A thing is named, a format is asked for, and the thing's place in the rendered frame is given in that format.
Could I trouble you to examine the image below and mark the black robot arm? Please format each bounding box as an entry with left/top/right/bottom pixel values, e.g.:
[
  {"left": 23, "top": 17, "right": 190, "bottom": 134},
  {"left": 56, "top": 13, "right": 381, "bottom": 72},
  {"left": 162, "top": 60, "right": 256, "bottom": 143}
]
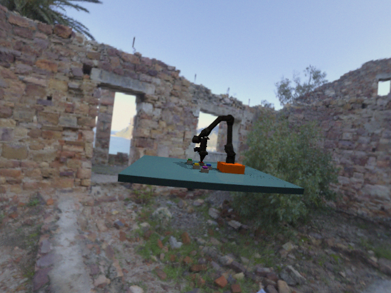
[{"left": 192, "top": 115, "right": 235, "bottom": 164}]

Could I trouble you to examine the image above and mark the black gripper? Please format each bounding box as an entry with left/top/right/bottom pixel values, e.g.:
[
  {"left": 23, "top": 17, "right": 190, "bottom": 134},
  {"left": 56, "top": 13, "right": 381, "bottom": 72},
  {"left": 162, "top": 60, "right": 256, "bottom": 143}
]
[{"left": 198, "top": 144, "right": 208, "bottom": 162}]

